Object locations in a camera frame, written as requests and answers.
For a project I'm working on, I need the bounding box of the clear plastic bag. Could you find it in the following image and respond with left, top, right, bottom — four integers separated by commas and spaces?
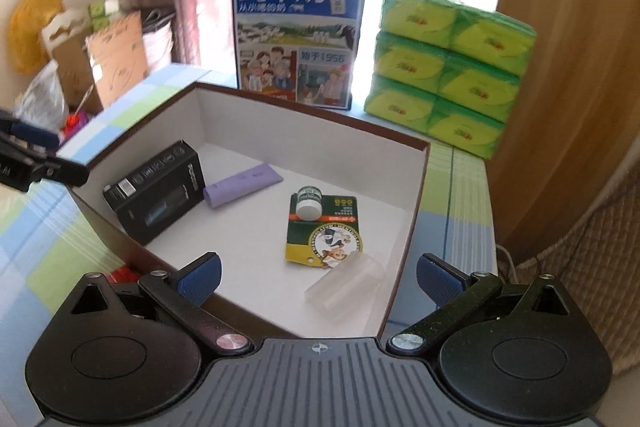
13, 60, 68, 132

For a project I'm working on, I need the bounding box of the red small packet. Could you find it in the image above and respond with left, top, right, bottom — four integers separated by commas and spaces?
106, 265, 141, 284

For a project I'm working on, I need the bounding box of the black product box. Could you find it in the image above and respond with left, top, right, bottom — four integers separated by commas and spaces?
102, 140, 205, 246

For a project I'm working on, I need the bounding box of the clear plastic cylinder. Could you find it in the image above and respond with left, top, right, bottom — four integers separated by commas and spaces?
305, 253, 384, 321

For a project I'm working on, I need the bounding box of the yellow plastic bag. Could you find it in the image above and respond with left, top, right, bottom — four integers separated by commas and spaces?
6, 0, 64, 75

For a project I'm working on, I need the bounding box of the purple silicone case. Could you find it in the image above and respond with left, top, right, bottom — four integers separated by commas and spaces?
203, 164, 283, 209

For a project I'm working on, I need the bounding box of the green yellow blister card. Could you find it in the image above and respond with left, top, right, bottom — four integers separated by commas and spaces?
284, 194, 363, 269

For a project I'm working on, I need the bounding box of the quilted brown chair cushion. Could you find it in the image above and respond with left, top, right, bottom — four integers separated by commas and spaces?
510, 166, 639, 375

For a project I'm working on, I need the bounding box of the small white green jar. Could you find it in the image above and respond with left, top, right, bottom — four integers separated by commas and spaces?
295, 185, 322, 221

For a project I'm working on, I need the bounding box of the brown cardboard storage box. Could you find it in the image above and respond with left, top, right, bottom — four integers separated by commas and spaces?
72, 82, 430, 337

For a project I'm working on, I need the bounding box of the wooden cabinet panel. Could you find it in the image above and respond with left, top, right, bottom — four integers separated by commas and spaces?
487, 0, 639, 262

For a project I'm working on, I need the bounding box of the green tissue pack bundle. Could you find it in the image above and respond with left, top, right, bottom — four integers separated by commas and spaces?
363, 0, 537, 159

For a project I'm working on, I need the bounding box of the blue milk carton box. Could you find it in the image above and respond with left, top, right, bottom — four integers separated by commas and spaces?
232, 0, 364, 110

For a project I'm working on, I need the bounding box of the white cardboard handle box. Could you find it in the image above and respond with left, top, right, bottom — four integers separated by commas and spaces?
40, 6, 91, 57

